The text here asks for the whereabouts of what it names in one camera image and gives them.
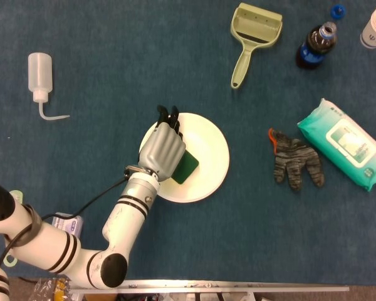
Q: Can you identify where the green wet wipes pack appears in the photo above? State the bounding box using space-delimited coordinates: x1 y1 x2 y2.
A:
296 98 376 193

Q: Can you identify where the light green dustpan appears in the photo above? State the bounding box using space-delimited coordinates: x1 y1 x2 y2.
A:
230 2 283 90

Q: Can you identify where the white plastic squeeze bottle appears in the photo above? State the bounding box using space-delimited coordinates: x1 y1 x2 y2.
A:
27 53 71 122

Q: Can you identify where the aluminium frame rail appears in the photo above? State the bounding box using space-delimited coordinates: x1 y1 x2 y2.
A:
68 279 350 295

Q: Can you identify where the crinkled clear plastic bag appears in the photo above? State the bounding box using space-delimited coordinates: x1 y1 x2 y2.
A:
33 277 71 301

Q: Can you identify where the green yellow sponge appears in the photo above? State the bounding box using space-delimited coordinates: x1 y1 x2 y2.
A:
170 150 200 186

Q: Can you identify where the grey striped work glove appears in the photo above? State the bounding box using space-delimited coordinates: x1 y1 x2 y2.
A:
268 127 326 193

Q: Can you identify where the blue bottle cap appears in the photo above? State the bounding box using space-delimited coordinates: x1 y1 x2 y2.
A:
330 4 347 19

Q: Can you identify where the light green scrub brush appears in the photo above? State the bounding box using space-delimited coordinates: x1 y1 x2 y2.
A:
3 189 24 268

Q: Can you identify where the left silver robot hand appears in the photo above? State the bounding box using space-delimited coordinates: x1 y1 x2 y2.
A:
137 105 187 182

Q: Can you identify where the white round plate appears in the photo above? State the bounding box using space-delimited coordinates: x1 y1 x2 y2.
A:
138 112 231 204

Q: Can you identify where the clear plastic box pink label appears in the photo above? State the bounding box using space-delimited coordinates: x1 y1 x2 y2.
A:
51 212 84 236

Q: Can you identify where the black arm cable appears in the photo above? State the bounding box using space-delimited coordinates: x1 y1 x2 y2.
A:
0 176 128 268

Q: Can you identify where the cola bottle blue label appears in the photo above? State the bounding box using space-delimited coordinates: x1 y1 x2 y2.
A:
295 21 338 70

